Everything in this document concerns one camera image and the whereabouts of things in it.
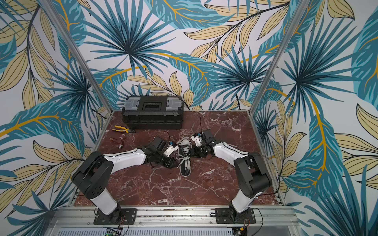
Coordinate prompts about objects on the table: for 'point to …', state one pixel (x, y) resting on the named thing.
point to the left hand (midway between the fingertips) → (175, 165)
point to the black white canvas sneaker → (185, 142)
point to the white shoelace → (185, 150)
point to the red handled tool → (119, 141)
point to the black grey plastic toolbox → (153, 112)
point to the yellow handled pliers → (127, 130)
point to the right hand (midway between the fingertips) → (188, 153)
